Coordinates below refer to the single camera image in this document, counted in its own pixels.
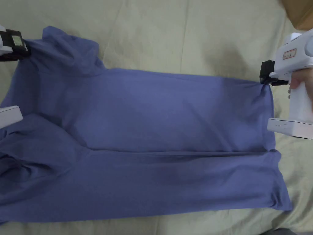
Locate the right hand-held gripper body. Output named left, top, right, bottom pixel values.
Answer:
left=267, top=31, right=313, bottom=140

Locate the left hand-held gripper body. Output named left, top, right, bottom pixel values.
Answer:
left=0, top=24, right=23, bottom=128

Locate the blue shirt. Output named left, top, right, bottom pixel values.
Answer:
left=0, top=25, right=293, bottom=220

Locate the person's right hand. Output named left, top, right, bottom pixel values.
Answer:
left=289, top=69, right=313, bottom=109

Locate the brown cardboard carton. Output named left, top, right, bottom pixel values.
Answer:
left=278, top=0, right=313, bottom=32

